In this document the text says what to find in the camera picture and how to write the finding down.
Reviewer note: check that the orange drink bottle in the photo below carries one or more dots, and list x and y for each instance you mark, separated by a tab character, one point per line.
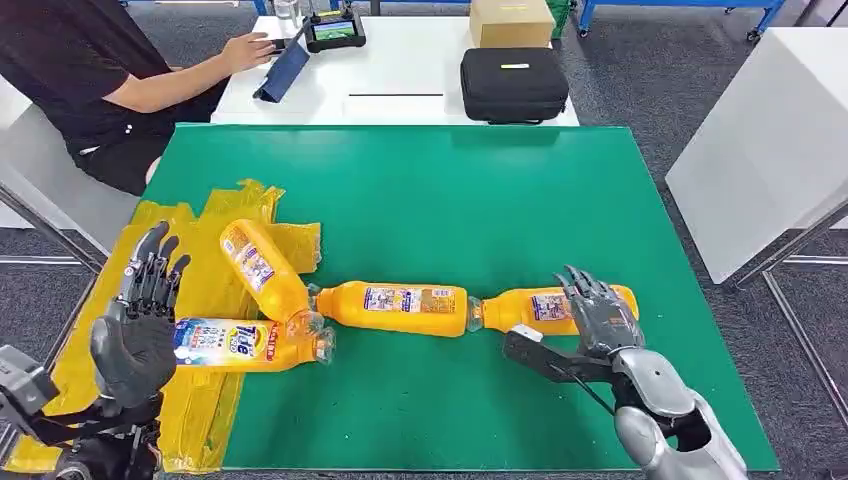
262	272
397	308
523	310
232	344

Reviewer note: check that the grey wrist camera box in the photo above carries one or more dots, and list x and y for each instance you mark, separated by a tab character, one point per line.
23	391
550	354

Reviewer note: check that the blue metal bar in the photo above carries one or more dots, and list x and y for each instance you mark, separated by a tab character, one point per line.
199	2

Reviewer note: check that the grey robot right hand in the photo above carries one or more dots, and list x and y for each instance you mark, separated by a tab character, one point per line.
604	318

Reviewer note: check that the clear drinking glass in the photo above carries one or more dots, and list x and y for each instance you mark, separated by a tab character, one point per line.
287	8

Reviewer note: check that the thin black strip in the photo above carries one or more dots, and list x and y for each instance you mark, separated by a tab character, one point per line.
396	95

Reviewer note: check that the brown cardboard box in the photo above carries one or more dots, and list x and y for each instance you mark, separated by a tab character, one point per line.
511	23

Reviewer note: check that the white slanted table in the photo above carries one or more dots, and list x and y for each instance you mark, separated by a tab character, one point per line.
762	142

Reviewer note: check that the black controller with screen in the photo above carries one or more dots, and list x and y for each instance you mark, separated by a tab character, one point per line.
334	30

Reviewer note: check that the green table mat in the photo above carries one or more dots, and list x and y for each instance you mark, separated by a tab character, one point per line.
430	212

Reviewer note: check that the blue folding tablet cover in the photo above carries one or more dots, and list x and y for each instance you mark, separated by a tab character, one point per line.
285	71

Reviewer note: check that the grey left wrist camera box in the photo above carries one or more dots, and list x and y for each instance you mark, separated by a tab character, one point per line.
23	391

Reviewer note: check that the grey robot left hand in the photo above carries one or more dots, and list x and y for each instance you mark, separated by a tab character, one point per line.
136	351

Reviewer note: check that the yellow plastic sheet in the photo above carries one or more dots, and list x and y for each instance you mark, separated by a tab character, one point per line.
205	411

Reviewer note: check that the person's hand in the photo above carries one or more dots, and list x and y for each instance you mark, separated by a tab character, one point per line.
246	52

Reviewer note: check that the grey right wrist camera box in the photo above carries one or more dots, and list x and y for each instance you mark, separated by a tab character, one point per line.
550	354

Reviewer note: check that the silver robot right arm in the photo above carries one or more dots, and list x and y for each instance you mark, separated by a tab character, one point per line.
669	417

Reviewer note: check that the green crate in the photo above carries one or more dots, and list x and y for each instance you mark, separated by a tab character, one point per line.
560	14

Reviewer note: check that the black phone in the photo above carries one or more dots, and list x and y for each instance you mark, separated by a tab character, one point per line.
279	45

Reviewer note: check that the blue metal cart frame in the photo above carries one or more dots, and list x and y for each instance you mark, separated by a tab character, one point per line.
682	5

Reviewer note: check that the white bench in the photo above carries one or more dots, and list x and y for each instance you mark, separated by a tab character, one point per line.
46	175

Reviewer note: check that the person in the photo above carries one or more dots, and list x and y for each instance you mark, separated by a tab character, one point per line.
60	60

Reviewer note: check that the black zip case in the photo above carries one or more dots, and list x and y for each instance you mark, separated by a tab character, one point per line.
514	85

